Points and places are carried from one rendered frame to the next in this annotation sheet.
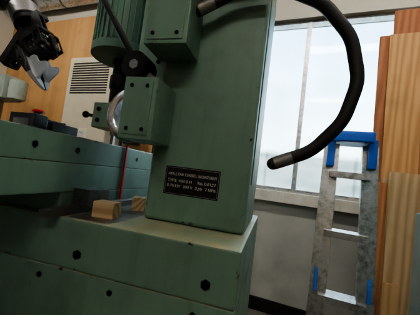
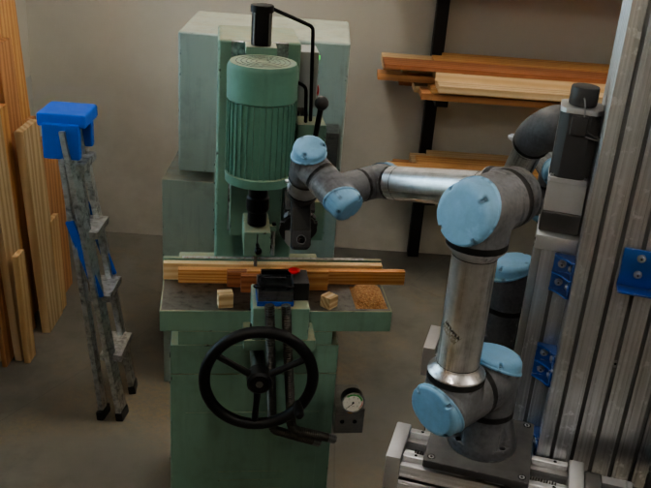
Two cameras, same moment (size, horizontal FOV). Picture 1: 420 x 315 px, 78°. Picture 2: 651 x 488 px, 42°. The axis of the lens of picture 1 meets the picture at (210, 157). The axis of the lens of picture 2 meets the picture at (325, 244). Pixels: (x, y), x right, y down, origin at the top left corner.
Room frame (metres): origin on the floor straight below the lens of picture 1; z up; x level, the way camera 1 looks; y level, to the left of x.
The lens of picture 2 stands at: (1.35, 2.25, 1.95)
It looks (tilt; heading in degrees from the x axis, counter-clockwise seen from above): 24 degrees down; 247
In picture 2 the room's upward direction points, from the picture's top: 4 degrees clockwise
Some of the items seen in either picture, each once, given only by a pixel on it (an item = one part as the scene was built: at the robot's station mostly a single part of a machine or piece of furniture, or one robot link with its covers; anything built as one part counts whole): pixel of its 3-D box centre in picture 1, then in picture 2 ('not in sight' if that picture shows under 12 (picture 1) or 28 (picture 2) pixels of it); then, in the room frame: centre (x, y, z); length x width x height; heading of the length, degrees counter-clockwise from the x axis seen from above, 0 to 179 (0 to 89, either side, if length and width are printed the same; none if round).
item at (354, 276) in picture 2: not in sight; (293, 276); (0.62, 0.30, 0.92); 0.62 x 0.02 x 0.04; 166
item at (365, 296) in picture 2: not in sight; (368, 292); (0.45, 0.44, 0.91); 0.12 x 0.09 x 0.03; 76
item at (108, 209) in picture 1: (107, 209); not in sight; (0.53, 0.19, 0.82); 0.04 x 0.03 x 0.03; 82
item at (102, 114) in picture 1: (120, 120); (257, 236); (0.71, 0.26, 1.03); 0.14 x 0.07 x 0.09; 76
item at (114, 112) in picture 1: (132, 115); not in sight; (0.56, 0.18, 1.02); 0.12 x 0.03 x 0.12; 76
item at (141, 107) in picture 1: (148, 112); (307, 217); (0.52, 0.14, 1.02); 0.09 x 0.07 x 0.12; 166
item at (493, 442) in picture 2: not in sight; (483, 421); (0.40, 0.98, 0.87); 0.15 x 0.15 x 0.10
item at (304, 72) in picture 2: not in sight; (305, 76); (0.50, 0.00, 1.40); 0.10 x 0.06 x 0.16; 76
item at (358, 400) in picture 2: not in sight; (352, 402); (0.52, 0.55, 0.65); 0.06 x 0.04 x 0.08; 166
